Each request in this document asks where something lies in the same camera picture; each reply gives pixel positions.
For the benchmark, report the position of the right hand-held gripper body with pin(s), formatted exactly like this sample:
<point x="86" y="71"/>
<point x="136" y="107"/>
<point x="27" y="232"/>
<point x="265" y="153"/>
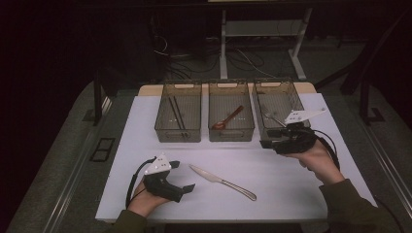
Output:
<point x="296" y="142"/>

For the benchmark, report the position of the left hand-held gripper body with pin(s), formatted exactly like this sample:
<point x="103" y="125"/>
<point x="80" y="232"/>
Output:
<point x="160" y="187"/>

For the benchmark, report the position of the silver metal fork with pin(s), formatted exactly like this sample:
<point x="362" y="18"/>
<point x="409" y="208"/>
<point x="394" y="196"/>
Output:
<point x="273" y="118"/>

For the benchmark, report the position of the smoky clear plastic bin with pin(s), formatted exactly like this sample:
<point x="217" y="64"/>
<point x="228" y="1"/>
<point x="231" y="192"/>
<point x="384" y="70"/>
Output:
<point x="278" y="97"/>
<point x="230" y="97"/>
<point x="191" y="110"/>

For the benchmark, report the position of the brown wooden spoon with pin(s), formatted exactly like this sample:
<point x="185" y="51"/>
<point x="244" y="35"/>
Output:
<point x="219" y="124"/>

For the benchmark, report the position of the person's left hand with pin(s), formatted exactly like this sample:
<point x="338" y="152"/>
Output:
<point x="144" y="202"/>

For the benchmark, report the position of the person's right hand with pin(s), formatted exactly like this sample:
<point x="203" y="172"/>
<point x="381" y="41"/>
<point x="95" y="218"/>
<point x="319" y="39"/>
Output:
<point x="317" y="161"/>

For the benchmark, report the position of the silver metal knife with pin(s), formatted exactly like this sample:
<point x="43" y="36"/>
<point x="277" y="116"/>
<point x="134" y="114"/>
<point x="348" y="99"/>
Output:
<point x="204" y="174"/>

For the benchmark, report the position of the white table board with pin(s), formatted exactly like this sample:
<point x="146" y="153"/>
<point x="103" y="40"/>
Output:
<point x="275" y="194"/>

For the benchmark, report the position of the black metal stand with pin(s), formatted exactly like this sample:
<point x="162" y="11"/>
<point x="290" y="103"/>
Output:
<point x="364" y="103"/>
<point x="97" y="103"/>

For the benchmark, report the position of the white metal stand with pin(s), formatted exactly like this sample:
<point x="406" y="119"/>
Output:
<point x="223" y="48"/>

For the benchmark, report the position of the metal floor rail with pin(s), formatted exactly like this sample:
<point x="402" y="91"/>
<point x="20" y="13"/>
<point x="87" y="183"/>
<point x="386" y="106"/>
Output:
<point x="74" y="181"/>
<point x="388" y="168"/>

